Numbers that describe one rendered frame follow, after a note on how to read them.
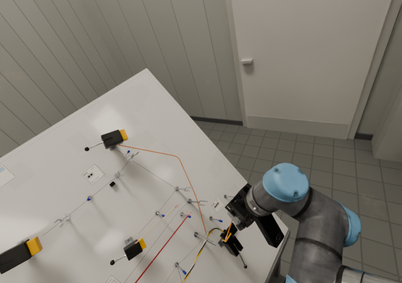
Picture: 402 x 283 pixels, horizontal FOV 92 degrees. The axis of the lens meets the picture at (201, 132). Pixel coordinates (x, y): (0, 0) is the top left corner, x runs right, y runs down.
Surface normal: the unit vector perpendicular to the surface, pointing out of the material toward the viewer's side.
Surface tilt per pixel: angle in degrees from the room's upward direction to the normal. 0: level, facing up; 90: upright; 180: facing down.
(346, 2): 90
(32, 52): 90
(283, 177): 28
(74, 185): 52
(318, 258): 3
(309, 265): 19
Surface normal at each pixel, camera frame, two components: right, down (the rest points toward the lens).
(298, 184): 0.17, -0.57
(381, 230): -0.25, -0.74
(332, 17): -0.44, 0.66
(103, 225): 0.45, -0.25
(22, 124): 0.87, 0.13
